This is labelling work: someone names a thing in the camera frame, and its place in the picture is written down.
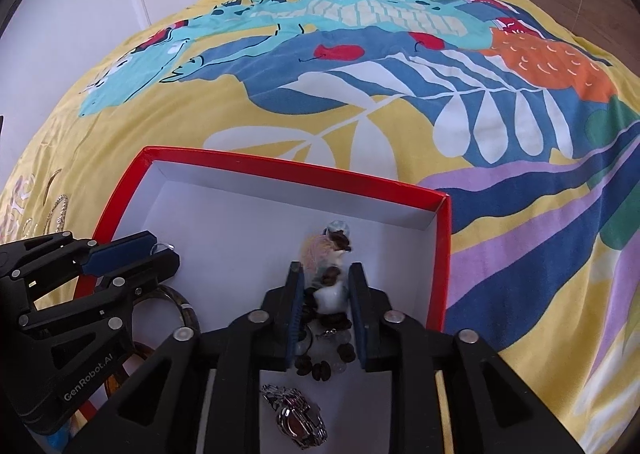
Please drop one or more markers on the dark brown bangle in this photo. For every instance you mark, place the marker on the dark brown bangle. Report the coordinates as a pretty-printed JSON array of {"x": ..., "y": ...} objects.
[{"x": 192, "y": 316}]

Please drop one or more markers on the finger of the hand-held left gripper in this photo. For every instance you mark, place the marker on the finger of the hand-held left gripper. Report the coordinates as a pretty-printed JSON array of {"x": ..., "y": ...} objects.
[
  {"x": 150, "y": 266},
  {"x": 120, "y": 249}
]

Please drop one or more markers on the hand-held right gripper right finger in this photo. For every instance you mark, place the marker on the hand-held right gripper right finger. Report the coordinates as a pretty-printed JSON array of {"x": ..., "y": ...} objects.
[{"x": 361, "y": 321}]

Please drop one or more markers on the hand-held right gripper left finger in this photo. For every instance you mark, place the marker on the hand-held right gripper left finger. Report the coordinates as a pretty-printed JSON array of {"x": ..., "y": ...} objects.
[{"x": 295, "y": 319}]

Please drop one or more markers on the yellow printed blanket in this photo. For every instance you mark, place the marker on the yellow printed blanket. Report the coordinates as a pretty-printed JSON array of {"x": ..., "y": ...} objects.
[{"x": 350, "y": 84}]

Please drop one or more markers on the silver wristwatch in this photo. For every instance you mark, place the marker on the silver wristwatch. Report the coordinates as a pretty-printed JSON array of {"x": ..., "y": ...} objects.
[{"x": 295, "y": 416}]

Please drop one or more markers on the red jewelry box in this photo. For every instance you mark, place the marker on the red jewelry box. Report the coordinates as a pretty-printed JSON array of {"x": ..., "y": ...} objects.
[{"x": 240, "y": 214}]

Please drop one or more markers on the thin gold bangle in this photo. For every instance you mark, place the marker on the thin gold bangle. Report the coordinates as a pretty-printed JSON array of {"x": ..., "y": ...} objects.
[{"x": 51, "y": 180}]

